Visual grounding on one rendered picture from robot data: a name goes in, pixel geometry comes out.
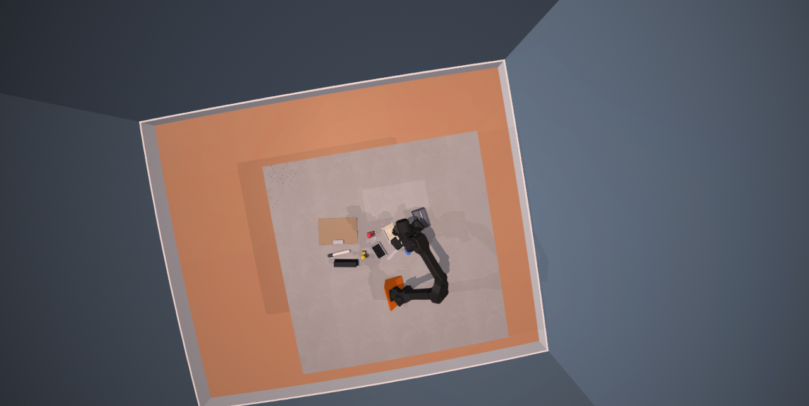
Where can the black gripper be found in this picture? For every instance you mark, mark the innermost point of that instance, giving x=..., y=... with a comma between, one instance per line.
x=415, y=224

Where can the cream paper card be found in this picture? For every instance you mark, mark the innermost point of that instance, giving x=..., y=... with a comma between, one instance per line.
x=388, y=232

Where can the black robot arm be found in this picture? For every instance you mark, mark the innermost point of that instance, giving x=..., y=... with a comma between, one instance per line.
x=420, y=245

